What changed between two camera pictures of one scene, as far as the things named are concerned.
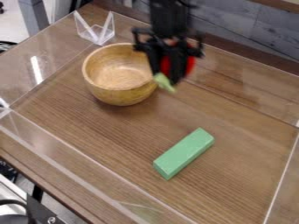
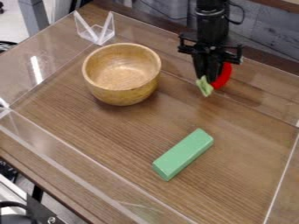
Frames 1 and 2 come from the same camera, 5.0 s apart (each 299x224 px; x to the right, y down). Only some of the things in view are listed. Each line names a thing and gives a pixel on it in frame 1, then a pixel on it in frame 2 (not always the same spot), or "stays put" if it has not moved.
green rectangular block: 183,152 stays put
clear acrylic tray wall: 202,156 stays put
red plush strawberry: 163,77 to 224,76
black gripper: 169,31 to 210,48
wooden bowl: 117,75 stays put
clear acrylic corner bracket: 95,33 stays put
